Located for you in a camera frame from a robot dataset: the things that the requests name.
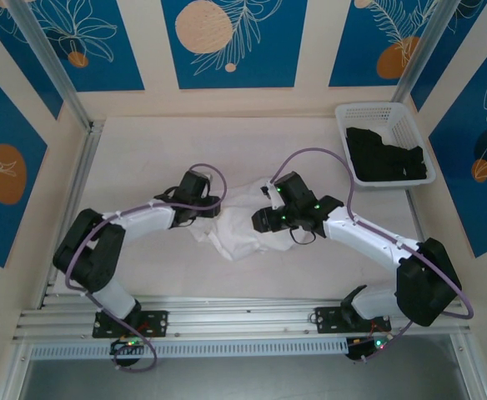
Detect white t-shirt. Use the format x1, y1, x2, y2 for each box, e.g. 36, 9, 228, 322
187, 177, 299, 263

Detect black cloth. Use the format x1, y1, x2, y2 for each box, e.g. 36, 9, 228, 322
345, 126, 433, 183

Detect white plastic basket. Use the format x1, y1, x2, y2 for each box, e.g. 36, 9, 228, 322
334, 102, 437, 193

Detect black controller board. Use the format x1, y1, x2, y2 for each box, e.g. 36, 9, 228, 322
346, 335, 390, 363
109, 337, 148, 358

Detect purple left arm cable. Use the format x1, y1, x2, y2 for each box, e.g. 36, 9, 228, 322
64, 162, 228, 372

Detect aluminium side rail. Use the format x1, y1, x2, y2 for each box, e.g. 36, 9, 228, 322
405, 191, 443, 299
38, 120, 107, 309

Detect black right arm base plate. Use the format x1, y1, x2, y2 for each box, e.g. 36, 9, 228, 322
314, 306, 394, 335

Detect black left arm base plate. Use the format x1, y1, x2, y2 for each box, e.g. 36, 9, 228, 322
92, 310, 170, 339

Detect aluminium rail beam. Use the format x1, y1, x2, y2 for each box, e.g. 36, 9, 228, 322
12, 296, 474, 343

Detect white slotted cable duct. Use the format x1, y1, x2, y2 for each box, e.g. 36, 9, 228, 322
29, 337, 349, 360

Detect aluminium frame post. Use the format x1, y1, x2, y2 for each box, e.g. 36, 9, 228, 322
391, 0, 453, 105
8, 0, 94, 130

